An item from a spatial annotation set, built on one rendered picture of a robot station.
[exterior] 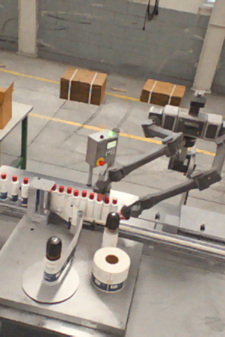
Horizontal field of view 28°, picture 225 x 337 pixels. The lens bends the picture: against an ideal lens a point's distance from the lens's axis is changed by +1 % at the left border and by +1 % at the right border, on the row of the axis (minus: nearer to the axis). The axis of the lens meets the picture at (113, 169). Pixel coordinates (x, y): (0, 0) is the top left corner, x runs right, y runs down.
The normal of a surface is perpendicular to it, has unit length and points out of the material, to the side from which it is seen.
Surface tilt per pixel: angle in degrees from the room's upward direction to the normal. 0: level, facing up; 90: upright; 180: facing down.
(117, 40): 90
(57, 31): 90
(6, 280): 0
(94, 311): 0
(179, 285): 0
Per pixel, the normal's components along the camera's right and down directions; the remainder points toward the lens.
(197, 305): 0.14, -0.84
